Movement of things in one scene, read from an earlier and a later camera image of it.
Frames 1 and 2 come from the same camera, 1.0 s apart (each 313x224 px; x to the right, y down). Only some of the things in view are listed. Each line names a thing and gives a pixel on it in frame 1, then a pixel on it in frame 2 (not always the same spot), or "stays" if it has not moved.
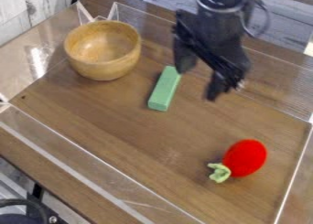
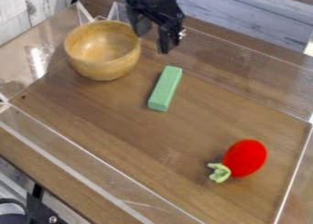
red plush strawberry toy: [244, 158] stays
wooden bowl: [103, 49] stays
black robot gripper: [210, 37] -> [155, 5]
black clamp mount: [34, 213] stays
